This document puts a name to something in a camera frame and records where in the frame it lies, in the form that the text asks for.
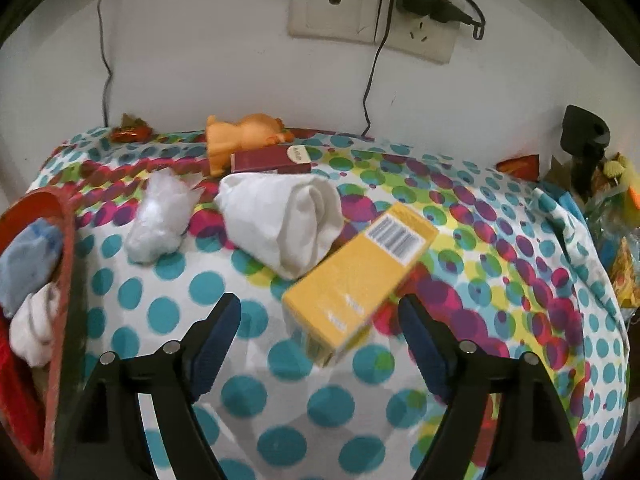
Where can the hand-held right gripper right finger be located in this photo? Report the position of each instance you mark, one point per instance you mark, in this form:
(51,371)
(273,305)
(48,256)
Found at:
(425,345)

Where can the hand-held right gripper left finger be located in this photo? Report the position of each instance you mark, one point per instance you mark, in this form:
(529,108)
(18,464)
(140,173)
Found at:
(220,340)

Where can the yellow cardboard box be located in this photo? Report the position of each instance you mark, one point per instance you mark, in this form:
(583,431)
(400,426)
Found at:
(350,280)

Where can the red plastic basin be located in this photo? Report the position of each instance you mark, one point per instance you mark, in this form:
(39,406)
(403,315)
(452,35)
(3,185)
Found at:
(67,280)

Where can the white sock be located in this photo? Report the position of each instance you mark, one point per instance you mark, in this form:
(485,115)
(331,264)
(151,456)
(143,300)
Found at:
(35,325)
(280,215)

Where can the light blue sock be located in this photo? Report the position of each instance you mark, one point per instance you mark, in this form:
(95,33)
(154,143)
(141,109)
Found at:
(27,260)

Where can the red sock with gold print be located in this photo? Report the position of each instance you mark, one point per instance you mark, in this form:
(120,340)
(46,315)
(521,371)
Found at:
(15,400)

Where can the polka dot bedsheet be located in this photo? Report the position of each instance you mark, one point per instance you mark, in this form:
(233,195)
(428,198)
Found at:
(500,260)

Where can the folded white sock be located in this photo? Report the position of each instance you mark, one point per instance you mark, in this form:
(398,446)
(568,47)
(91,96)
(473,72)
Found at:
(280,215)

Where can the crumpled clear plastic bag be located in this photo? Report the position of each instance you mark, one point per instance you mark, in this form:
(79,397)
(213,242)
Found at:
(160,215)

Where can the dark red box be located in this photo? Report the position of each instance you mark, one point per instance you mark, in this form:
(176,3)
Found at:
(265,160)

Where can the orange plastic toy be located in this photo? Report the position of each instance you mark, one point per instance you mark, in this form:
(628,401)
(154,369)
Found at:
(225,140)

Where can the red packet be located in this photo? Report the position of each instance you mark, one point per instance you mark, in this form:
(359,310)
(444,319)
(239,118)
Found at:
(517,166)

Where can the blue cloth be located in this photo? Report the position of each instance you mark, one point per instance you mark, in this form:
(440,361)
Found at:
(572,207)

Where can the yellow snack packet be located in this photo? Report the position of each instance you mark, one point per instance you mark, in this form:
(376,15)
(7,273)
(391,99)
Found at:
(625,272)

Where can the red candy wrapper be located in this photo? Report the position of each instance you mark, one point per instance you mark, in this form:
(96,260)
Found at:
(130,131)

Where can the yellow plush toy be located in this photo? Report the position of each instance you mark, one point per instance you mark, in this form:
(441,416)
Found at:
(622,175)

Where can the black clamp stand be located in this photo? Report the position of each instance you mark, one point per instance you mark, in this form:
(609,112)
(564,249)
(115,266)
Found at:
(582,135)

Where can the black plug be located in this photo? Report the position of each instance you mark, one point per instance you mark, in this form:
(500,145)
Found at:
(450,12)

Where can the white wall socket panel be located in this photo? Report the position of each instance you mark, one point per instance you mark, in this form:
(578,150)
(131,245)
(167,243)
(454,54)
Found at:
(335,10)

